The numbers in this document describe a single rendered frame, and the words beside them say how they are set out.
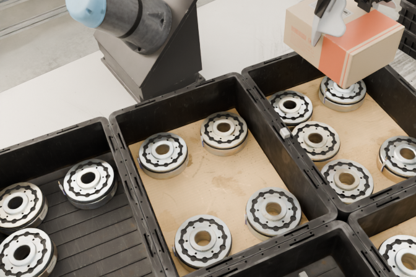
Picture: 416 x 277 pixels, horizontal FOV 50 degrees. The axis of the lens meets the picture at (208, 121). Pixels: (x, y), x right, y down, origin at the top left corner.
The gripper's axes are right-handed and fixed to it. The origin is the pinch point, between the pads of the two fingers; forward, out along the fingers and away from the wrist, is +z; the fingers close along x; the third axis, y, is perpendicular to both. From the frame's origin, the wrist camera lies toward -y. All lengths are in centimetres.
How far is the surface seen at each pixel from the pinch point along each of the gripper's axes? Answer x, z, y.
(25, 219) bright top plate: -62, 24, -14
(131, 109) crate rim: -34.2, 17.4, -21.2
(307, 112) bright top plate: -1.1, 24.2, -3.3
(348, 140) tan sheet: 2.5, 27.3, 6.1
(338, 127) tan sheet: 3.6, 27.4, 2.1
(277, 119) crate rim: -11.9, 17.4, -1.1
